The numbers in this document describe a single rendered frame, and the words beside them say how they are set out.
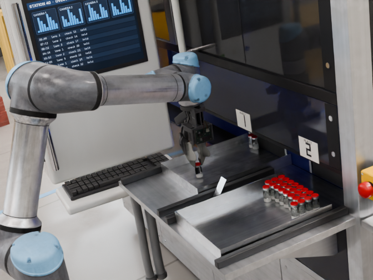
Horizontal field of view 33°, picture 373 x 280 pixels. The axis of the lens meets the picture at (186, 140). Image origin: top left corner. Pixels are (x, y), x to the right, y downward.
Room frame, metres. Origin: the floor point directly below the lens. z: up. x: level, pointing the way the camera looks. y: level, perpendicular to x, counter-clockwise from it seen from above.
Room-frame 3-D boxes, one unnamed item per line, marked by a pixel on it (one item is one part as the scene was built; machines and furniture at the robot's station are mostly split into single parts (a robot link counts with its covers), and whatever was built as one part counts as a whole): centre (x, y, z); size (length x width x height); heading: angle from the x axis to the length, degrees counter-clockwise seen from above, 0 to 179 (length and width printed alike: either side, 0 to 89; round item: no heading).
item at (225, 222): (1.52, -0.14, 0.90); 0.34 x 0.26 x 0.04; 113
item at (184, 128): (1.82, -0.03, 1.07); 0.09 x 0.08 x 0.12; 24
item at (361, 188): (1.37, -0.42, 0.99); 0.04 x 0.04 x 0.04; 24
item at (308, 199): (1.57, -0.26, 0.90); 0.18 x 0.02 x 0.05; 23
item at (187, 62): (1.82, -0.03, 1.23); 0.09 x 0.08 x 0.11; 128
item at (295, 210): (1.48, -0.25, 0.90); 0.02 x 0.02 x 0.05
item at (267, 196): (1.60, -0.20, 0.90); 0.02 x 0.02 x 0.05
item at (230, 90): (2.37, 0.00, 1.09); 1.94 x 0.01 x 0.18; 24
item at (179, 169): (1.88, -0.11, 0.90); 0.34 x 0.26 x 0.04; 114
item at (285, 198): (1.56, -0.24, 0.90); 0.18 x 0.02 x 0.05; 23
